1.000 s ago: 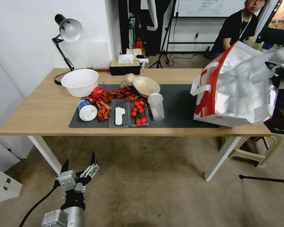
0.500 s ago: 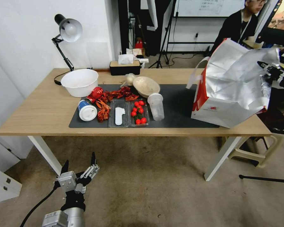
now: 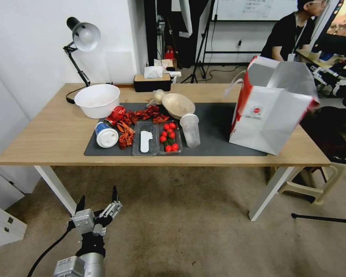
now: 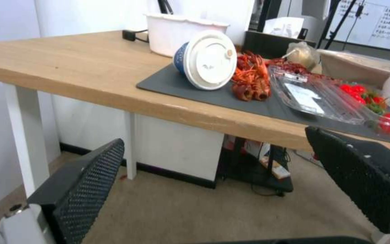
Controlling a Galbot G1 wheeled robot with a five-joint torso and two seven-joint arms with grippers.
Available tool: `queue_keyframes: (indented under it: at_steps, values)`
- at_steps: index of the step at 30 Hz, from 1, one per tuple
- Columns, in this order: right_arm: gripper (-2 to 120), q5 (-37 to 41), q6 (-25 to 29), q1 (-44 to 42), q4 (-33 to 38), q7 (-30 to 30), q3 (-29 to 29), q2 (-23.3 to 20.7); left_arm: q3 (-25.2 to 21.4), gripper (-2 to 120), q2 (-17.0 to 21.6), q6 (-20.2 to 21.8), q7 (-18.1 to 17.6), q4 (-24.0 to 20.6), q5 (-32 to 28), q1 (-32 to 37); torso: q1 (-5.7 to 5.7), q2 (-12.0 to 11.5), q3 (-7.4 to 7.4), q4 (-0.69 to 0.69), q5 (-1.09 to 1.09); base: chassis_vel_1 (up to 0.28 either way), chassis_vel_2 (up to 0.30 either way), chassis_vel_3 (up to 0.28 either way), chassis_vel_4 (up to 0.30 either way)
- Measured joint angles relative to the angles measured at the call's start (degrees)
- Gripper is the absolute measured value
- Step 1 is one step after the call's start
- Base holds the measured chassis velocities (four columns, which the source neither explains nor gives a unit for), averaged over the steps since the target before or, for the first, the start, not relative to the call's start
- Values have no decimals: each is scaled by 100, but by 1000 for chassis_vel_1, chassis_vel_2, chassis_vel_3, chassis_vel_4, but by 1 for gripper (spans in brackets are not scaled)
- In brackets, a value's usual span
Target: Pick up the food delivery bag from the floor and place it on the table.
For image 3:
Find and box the black desk lamp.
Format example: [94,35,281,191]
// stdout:
[63,17,101,87]

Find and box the beige paper bowl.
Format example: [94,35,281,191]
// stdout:
[161,93,196,120]

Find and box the black robot wrist cable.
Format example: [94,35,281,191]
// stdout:
[27,221,76,277]

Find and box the white drawer cabinet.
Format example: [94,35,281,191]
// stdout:
[0,199,28,250]

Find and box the black camera tripod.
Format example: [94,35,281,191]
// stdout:
[181,0,217,84]

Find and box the dark grey desk mat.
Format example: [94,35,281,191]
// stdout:
[84,102,268,157]

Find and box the black tissue box wooden lid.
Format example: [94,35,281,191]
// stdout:
[133,73,172,93]

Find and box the large display screen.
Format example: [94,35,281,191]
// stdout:
[317,0,346,55]

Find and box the person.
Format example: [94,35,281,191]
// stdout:
[260,0,329,62]

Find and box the white tissue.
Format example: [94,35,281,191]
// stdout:
[143,66,164,79]

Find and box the beige plastic stool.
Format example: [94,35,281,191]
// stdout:
[266,166,339,204]

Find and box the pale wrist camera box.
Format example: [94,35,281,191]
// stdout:
[72,209,96,235]

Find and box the wooden table with white legs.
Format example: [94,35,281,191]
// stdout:
[0,83,331,221]

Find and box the large white plastic bowl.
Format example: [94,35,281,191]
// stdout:
[74,84,121,119]

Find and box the blue paper cup white lid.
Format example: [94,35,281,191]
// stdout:
[95,121,119,149]

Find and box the black lamp cable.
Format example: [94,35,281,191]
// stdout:
[65,86,86,104]

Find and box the white red food delivery bag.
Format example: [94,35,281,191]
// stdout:
[224,55,321,156]

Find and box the clear plastic tomato tray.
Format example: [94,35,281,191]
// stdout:
[158,120,183,155]

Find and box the white paper insert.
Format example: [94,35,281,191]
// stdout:
[140,130,153,153]

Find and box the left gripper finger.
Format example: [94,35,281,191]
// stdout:
[99,185,123,219]
[76,195,86,215]

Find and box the black floor stand leg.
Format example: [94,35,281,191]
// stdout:
[291,213,346,225]

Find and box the cardboard box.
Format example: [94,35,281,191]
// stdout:
[153,58,178,70]

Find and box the clear plastic cup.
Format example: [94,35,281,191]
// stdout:
[180,113,201,148]

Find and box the empty clear plastic tray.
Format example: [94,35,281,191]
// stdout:
[131,120,160,157]

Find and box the crushed red soda can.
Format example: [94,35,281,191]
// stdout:
[105,105,127,127]

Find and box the whiteboard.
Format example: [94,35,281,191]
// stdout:
[215,0,299,21]

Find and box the small white plastic bag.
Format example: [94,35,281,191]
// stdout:
[152,89,165,105]

